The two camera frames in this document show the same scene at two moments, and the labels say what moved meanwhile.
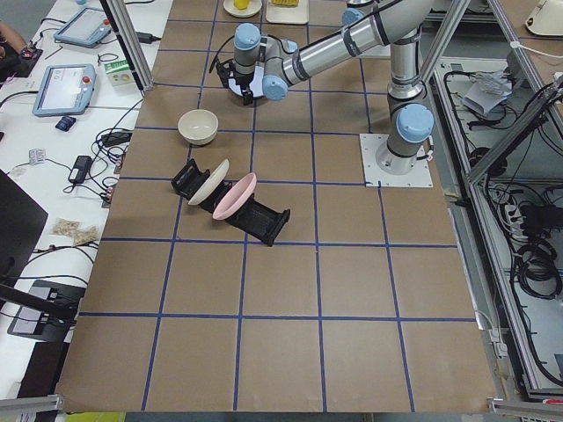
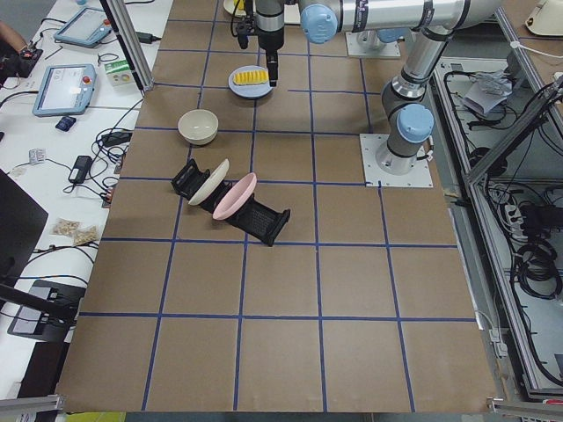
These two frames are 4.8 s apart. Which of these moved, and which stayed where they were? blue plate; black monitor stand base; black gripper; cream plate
Moved: black gripper
Stayed: cream plate; black monitor stand base; blue plate
